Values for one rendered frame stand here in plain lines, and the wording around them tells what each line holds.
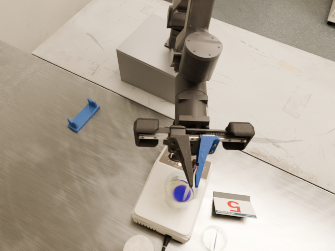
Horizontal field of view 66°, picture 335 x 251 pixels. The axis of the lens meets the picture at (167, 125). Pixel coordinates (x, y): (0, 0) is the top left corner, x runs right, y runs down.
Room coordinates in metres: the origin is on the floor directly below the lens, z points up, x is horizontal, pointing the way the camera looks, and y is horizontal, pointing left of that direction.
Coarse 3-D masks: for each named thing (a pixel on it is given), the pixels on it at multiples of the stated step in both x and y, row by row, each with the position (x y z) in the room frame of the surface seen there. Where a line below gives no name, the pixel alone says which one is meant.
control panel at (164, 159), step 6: (162, 156) 0.25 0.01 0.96; (192, 156) 0.27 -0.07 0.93; (162, 162) 0.23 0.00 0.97; (168, 162) 0.24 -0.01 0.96; (174, 162) 0.24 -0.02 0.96; (210, 162) 0.26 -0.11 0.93; (180, 168) 0.22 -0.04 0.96; (192, 168) 0.23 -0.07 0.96; (204, 168) 0.24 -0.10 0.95; (204, 174) 0.22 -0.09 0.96
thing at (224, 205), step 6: (216, 204) 0.16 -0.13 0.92; (222, 204) 0.16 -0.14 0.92; (228, 204) 0.16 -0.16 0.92; (234, 204) 0.17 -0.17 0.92; (240, 204) 0.17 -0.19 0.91; (246, 204) 0.17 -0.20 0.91; (222, 210) 0.14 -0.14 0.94; (228, 210) 0.15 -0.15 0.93; (234, 210) 0.15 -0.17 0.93; (240, 210) 0.15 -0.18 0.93; (246, 210) 0.15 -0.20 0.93; (252, 210) 0.15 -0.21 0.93
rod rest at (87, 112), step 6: (90, 102) 0.41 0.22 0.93; (84, 108) 0.40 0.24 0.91; (90, 108) 0.40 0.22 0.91; (96, 108) 0.41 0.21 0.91; (78, 114) 0.38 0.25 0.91; (84, 114) 0.38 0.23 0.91; (90, 114) 0.38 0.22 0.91; (72, 120) 0.36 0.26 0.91; (78, 120) 0.36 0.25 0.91; (84, 120) 0.36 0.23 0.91; (72, 126) 0.34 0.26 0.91; (78, 126) 0.34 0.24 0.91
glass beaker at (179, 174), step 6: (168, 174) 0.17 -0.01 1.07; (174, 174) 0.18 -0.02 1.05; (180, 174) 0.18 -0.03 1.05; (168, 180) 0.17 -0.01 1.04; (186, 180) 0.18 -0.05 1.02; (198, 186) 0.15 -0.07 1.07; (198, 192) 0.14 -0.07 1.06; (168, 198) 0.13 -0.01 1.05; (192, 198) 0.13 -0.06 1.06; (168, 204) 0.13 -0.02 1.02; (174, 204) 0.12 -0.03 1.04; (180, 204) 0.12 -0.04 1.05; (186, 204) 0.12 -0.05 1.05; (174, 210) 0.12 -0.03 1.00; (180, 210) 0.12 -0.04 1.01
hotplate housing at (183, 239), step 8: (152, 168) 0.22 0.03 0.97; (176, 168) 0.22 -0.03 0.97; (208, 176) 0.22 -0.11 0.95; (136, 216) 0.11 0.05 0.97; (144, 224) 0.10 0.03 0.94; (152, 224) 0.10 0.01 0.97; (160, 232) 0.09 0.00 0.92; (168, 232) 0.09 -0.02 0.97; (168, 240) 0.07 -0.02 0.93; (176, 240) 0.08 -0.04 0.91; (184, 240) 0.07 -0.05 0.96
